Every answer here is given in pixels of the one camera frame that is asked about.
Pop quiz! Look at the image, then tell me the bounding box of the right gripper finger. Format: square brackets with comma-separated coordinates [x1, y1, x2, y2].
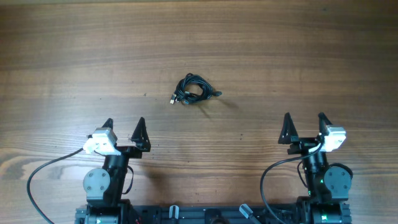
[278, 113, 299, 144]
[318, 112, 332, 135]

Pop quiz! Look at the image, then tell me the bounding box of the black usb cable bundle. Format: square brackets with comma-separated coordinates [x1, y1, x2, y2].
[169, 73, 223, 105]

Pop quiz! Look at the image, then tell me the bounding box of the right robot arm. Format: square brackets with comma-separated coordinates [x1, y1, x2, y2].
[278, 113, 353, 224]

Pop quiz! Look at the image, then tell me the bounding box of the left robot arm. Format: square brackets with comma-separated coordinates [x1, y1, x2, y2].
[75, 118, 151, 224]

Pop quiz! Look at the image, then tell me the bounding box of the right black camera cable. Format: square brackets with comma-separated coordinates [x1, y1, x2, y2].
[259, 141, 325, 224]

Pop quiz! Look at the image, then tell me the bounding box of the black camera cable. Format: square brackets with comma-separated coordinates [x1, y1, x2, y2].
[26, 147, 85, 224]
[259, 141, 325, 224]

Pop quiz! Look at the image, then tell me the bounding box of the left black camera cable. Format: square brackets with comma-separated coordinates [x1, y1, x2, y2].
[26, 147, 85, 224]

